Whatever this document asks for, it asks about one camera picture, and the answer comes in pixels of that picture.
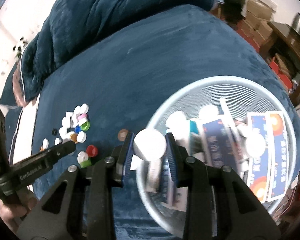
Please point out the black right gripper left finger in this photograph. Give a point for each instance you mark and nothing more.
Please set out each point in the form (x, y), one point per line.
(80, 204)

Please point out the white round bottle cap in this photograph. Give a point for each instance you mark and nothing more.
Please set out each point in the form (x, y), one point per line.
(149, 144)

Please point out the dark blue plush blanket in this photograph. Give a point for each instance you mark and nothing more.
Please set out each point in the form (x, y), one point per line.
(126, 77)

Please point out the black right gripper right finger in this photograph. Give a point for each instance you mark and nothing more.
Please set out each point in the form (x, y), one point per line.
(219, 204)

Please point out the dark blue rumpled duvet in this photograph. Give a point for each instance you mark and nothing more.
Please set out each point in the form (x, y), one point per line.
(71, 27)

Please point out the green bottle cap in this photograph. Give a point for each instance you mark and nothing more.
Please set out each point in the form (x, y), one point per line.
(85, 126)

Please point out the red bottle cap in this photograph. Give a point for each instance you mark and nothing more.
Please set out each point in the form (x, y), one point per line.
(92, 151)

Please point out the blue bottle cap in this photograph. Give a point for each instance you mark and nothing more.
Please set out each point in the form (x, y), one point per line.
(77, 129)

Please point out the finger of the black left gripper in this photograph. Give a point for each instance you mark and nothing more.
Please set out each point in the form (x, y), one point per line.
(39, 164)

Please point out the gold orange bottle cap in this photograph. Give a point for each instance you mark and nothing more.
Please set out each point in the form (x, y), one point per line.
(73, 137)

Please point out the light blue plastic basket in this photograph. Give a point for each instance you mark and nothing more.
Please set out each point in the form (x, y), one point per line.
(219, 105)

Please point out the brown bottle cap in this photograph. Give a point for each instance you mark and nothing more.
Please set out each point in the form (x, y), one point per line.
(122, 134)

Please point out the black bottle cap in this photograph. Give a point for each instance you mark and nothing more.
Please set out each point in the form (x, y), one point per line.
(54, 131)

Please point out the stacked cardboard boxes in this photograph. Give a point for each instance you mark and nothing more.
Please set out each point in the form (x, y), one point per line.
(255, 24)

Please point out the teal white medicine box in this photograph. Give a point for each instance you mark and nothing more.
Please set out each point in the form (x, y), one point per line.
(195, 139)

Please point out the green bottle with white cap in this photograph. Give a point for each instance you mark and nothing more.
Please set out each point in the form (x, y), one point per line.
(83, 159)

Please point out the dark wooden side table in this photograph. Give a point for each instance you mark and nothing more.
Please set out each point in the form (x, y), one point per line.
(284, 41)

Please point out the blue orange medicine box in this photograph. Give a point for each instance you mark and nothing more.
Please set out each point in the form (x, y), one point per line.
(256, 146)
(279, 155)

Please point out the person's left hand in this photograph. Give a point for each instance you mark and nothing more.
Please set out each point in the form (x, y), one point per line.
(11, 213)

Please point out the pink bottle cap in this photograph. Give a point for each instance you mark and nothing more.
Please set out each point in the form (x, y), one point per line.
(81, 116)

